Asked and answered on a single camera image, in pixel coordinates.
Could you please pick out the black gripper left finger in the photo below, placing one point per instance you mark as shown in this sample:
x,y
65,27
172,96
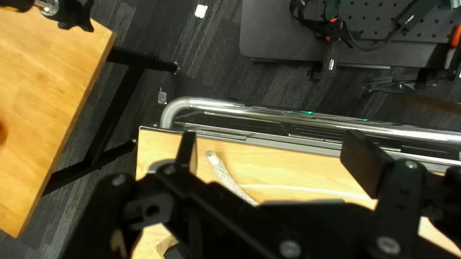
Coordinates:
x,y
217,201

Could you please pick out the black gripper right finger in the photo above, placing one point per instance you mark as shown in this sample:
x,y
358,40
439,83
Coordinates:
x,y
369,162

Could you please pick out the wood topped metal cart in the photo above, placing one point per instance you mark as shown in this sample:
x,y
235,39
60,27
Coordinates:
x,y
289,167

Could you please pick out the black floor stand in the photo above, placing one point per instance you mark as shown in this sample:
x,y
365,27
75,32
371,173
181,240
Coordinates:
x,y
408,83

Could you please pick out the black perforated breadboard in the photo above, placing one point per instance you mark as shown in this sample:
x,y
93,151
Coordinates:
x,y
379,16

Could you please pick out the orange clamp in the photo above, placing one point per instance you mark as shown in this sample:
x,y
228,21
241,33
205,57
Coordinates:
x,y
332,20

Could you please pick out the dark grey floor mat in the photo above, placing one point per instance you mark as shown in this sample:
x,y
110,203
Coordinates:
x,y
274,33

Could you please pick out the white floor tape piece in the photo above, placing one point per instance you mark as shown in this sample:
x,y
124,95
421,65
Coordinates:
x,y
201,10

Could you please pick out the wooden desk black legs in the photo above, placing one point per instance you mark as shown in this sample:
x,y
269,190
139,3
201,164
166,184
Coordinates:
x,y
44,95

